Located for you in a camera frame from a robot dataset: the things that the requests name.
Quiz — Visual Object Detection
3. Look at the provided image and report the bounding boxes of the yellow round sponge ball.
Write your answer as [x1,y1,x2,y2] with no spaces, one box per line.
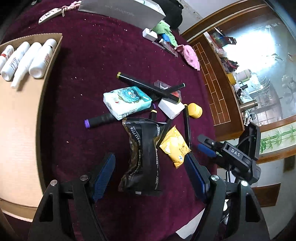
[188,103,203,118]

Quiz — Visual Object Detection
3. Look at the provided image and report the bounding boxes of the clear plastic packet red item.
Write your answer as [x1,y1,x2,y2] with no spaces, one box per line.
[154,80,185,98]

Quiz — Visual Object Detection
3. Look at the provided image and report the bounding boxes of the white power adapter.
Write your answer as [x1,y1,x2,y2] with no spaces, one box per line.
[142,28,158,42]

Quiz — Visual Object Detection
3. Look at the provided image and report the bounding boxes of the pink cloth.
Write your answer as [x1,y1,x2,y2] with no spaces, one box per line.
[175,45,200,71]

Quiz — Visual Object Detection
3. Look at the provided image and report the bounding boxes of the black foil snack pouch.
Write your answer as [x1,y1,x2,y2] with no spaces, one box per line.
[118,118,171,195]

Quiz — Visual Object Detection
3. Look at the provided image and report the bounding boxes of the black marker purple cap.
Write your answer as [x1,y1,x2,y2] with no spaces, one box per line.
[84,113,117,128]

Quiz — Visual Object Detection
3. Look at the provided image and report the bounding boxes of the yellow snack packet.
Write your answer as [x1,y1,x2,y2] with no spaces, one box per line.
[160,126,191,169]

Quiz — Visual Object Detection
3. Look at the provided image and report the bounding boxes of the white bottle with qr label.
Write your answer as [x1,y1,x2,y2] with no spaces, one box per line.
[1,41,30,81]

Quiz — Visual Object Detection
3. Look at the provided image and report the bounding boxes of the white car key fob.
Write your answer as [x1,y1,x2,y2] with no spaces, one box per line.
[38,1,82,25]

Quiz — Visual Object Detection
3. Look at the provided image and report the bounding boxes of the white pill bottle plain label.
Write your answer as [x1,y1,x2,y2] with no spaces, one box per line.
[29,38,57,79]

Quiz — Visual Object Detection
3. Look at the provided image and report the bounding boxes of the wooden cabinet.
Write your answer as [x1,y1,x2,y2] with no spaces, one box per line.
[182,1,295,162]

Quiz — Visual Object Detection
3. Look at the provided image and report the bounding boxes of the cardboard box tray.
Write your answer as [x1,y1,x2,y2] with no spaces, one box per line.
[0,33,63,222]

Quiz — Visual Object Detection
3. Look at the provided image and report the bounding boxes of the green cloth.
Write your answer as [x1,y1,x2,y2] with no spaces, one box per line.
[152,20,178,47]

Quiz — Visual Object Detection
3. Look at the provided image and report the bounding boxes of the black marker olive caps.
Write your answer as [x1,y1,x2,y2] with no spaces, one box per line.
[116,72,181,104]

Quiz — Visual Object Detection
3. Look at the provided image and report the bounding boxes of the slim white bottle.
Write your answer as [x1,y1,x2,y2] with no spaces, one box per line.
[11,42,42,89]

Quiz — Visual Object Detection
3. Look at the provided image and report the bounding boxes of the white pill bottle red label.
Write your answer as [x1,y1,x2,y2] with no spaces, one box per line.
[0,45,14,71]

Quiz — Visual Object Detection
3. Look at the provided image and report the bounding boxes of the blue small object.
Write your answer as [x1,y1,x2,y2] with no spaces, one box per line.
[162,34,171,43]

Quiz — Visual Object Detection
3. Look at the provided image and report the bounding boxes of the black leather chair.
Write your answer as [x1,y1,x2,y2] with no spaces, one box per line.
[154,0,184,30]

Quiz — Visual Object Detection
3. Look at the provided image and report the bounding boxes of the cosmetic tube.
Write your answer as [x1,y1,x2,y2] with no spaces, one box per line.
[154,39,178,58]

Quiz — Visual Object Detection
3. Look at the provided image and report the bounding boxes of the blue cartoon tissue pack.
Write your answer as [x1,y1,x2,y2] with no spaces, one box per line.
[103,86,152,120]

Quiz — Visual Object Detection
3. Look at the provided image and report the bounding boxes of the steel thermos cup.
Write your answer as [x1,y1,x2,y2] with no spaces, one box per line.
[239,99,258,112]

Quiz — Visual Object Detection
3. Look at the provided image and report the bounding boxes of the black marker green cap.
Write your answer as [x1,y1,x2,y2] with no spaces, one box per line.
[151,82,186,103]

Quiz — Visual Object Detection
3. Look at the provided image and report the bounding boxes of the maroon tablecloth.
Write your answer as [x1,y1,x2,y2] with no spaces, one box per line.
[4,1,215,240]

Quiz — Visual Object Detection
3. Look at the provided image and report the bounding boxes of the grey long gift box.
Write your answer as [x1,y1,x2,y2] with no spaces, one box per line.
[78,0,166,29]

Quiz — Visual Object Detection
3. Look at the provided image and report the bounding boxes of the white square charger box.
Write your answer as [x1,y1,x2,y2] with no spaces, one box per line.
[158,98,185,120]

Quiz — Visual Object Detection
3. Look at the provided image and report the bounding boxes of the black marker yellow cap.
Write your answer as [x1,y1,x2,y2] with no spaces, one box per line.
[183,104,192,150]

